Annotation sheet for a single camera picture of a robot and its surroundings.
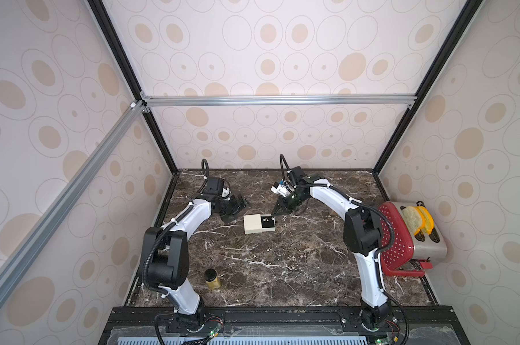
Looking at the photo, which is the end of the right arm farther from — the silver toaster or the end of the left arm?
the silver toaster

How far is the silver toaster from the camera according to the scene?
74 centimetres

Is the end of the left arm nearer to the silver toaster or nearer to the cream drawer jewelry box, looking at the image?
the cream drawer jewelry box
